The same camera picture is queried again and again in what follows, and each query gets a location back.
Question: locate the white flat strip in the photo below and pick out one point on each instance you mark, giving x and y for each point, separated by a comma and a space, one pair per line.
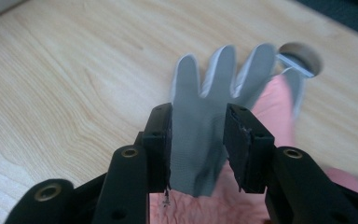
293, 64

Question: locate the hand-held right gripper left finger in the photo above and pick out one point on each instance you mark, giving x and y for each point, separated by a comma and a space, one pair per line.
158, 146

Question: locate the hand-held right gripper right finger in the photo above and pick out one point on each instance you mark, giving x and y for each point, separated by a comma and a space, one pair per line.
250, 152

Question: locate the orange-pink ski glove grey palm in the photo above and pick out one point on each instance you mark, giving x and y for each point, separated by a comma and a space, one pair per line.
195, 140

